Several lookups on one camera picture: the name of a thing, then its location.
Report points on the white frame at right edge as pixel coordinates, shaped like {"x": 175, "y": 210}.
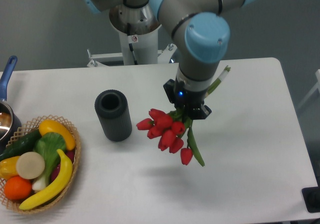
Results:
{"x": 311, "y": 95}

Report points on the dark grey ribbed vase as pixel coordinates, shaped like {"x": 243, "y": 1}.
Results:
{"x": 111, "y": 107}

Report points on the purple red vegetable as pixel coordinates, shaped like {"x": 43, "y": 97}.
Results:
{"x": 54, "y": 174}

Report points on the orange fruit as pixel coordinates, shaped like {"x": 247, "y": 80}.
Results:
{"x": 17, "y": 188}

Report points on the beige round slice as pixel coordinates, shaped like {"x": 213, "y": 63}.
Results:
{"x": 30, "y": 165}

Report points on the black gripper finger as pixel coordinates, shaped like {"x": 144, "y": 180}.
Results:
{"x": 169, "y": 90}
{"x": 200, "y": 112}

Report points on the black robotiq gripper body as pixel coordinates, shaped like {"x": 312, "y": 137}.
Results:
{"x": 190, "y": 93}

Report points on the dark green cucumber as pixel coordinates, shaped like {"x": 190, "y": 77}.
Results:
{"x": 24, "y": 144}

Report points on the woven wicker basket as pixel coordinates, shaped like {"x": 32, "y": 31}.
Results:
{"x": 25, "y": 129}

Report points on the yellow bell pepper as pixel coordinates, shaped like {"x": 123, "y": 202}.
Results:
{"x": 8, "y": 167}

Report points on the yellow squash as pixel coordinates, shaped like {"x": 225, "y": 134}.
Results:
{"x": 50, "y": 125}

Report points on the black device at table edge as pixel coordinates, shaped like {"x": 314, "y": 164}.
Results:
{"x": 311, "y": 198}

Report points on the green bok choy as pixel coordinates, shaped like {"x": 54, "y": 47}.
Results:
{"x": 47, "y": 147}

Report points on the blue handled saucepan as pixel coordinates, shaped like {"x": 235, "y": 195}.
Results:
{"x": 9, "y": 121}

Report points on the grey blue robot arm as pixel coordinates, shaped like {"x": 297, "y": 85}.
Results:
{"x": 195, "y": 27}

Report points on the yellow banana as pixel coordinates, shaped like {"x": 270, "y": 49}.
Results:
{"x": 52, "y": 189}

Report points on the red tulip bouquet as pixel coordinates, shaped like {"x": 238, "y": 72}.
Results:
{"x": 175, "y": 133}

